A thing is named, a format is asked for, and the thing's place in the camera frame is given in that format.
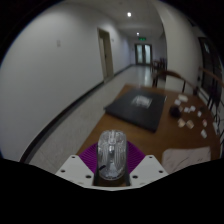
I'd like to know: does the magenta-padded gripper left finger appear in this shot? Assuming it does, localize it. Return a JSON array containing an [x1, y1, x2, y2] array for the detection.
[[55, 142, 101, 188]]

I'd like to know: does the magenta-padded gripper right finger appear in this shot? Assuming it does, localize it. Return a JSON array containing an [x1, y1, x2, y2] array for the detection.
[[124, 141, 169, 188]]

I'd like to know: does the clear white computer mouse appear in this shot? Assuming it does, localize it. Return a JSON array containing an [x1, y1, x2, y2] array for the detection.
[[97, 129, 129, 180]]

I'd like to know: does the white marble-print mouse pad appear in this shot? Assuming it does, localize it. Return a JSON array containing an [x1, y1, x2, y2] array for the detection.
[[162, 146, 213, 175]]

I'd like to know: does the large black desk mat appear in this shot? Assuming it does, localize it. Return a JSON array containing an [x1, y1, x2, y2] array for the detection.
[[103, 88, 168, 134]]

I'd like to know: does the small black box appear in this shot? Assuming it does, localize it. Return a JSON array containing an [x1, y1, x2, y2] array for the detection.
[[169, 105, 183, 118]]

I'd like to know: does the small white box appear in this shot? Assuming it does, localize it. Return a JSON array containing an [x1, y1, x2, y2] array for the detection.
[[176, 94, 189, 102]]

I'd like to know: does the curved wooden chair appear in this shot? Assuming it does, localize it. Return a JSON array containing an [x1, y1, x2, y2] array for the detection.
[[151, 69, 201, 96]]

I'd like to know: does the glazed double door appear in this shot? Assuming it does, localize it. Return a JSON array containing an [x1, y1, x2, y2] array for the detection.
[[134, 43, 154, 66]]

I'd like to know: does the dark window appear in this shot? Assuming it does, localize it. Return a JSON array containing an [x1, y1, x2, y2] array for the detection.
[[198, 36, 222, 101]]

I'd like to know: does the white side door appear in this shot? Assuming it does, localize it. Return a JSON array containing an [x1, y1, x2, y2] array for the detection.
[[96, 27, 115, 83]]

